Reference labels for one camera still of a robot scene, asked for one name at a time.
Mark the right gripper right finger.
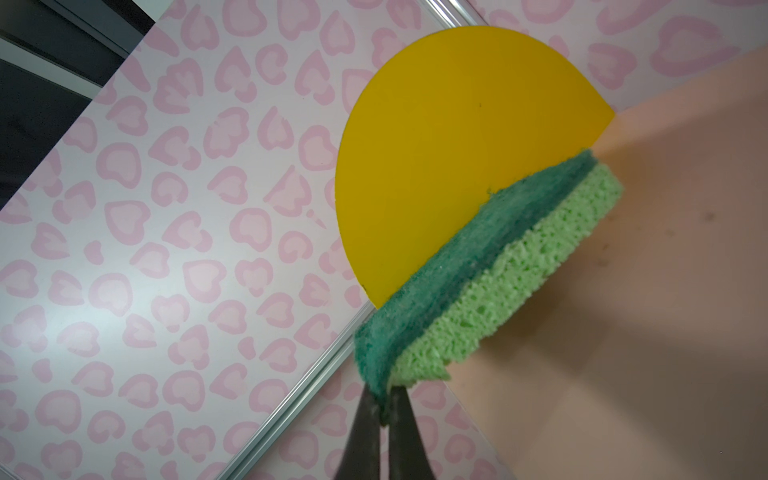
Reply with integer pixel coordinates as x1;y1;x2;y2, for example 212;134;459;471
389;386;436;480

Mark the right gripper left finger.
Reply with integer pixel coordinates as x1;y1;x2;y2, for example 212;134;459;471
334;384;381;480

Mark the yellow shelf with coloured boards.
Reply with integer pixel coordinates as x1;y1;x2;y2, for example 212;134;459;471
336;27;767;479

